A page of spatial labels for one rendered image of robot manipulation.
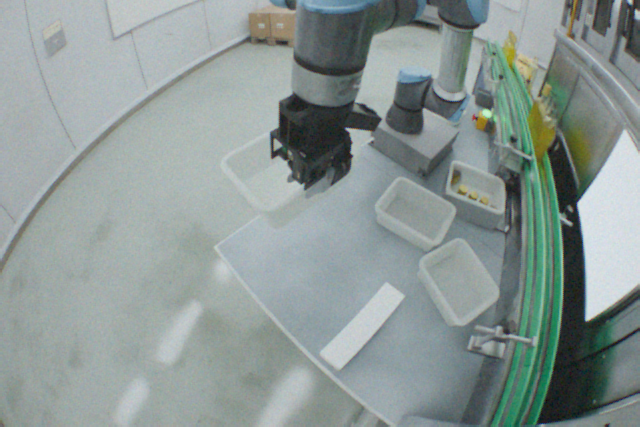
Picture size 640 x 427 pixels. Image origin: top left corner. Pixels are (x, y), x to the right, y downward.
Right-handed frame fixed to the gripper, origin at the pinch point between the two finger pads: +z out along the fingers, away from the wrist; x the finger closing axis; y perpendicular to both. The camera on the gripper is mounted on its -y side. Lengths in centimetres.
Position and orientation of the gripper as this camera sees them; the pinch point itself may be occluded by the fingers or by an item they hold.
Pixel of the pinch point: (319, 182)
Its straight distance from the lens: 47.2
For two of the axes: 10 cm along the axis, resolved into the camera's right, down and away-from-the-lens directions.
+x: 7.0, 6.3, -3.4
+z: -1.1, 5.6, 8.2
